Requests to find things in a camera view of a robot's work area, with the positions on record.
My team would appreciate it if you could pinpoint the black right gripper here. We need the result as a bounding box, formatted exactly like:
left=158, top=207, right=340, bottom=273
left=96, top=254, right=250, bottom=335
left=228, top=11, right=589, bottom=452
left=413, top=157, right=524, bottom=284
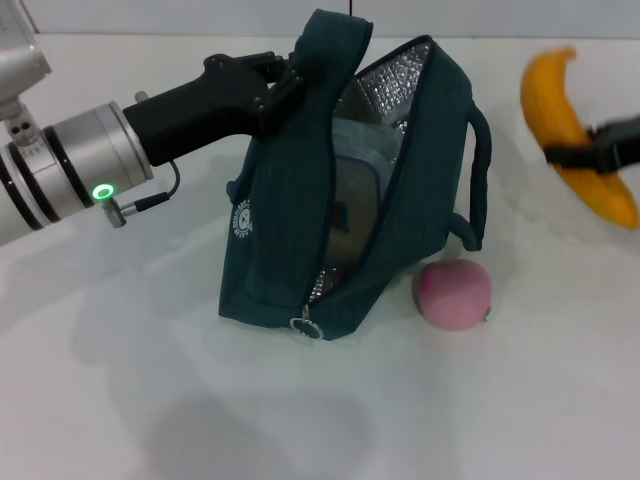
left=543, top=115, right=640, bottom=175

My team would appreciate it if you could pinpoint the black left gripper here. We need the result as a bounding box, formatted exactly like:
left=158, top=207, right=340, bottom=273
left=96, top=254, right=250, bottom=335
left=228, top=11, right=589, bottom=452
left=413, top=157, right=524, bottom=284
left=122, top=50, right=306, bottom=169

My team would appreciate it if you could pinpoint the yellow banana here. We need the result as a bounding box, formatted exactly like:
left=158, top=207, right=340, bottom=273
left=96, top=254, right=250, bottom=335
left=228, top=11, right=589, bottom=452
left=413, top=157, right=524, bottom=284
left=519, top=45, right=640, bottom=230

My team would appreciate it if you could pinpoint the teal insulated lunch bag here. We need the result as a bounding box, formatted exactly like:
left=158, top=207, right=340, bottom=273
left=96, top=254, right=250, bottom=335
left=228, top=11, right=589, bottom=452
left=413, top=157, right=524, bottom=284
left=217, top=7, right=494, bottom=345

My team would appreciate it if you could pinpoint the clear plastic food container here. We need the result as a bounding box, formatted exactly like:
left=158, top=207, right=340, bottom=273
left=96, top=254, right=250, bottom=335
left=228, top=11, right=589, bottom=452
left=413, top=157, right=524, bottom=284
left=329, top=117, right=401, bottom=261

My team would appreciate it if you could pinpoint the pink peach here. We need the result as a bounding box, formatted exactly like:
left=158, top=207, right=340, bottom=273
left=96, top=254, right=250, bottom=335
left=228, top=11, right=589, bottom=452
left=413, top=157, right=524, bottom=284
left=412, top=258, right=494, bottom=332

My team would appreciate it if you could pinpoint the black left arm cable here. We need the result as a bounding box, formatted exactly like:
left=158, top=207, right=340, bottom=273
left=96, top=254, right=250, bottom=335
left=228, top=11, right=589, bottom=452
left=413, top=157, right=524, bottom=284
left=102, top=159, right=181, bottom=229

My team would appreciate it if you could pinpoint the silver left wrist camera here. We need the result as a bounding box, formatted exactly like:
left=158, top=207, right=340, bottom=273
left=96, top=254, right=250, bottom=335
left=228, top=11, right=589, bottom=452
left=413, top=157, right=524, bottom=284
left=0, top=0, right=54, bottom=121

